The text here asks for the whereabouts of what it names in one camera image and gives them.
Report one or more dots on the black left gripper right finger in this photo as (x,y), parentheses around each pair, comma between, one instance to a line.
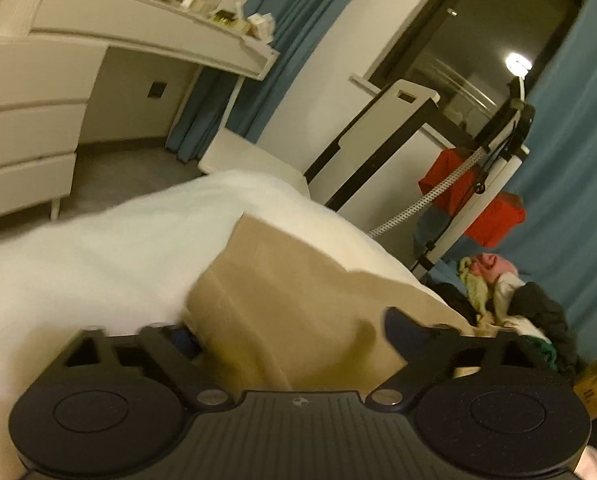
(428,353)

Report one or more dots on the blue curtain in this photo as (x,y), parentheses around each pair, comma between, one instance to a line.
(305,100)

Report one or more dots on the beige trousers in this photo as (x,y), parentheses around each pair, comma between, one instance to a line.
(273,313)

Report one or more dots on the dark window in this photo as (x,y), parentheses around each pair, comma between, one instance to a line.
(469,51)

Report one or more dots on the white dresser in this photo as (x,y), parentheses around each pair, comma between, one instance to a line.
(51,55)

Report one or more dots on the pile of mixed clothes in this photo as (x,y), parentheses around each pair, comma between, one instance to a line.
(488,292)

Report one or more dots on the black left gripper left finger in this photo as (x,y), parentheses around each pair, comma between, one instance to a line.
(173,349)

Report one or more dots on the garment steamer stand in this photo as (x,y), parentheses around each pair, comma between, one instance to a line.
(500,153)

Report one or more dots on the white pastel duvet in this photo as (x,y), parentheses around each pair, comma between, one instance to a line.
(135,265)

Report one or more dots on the white panel board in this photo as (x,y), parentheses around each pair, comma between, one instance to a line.
(369,172)

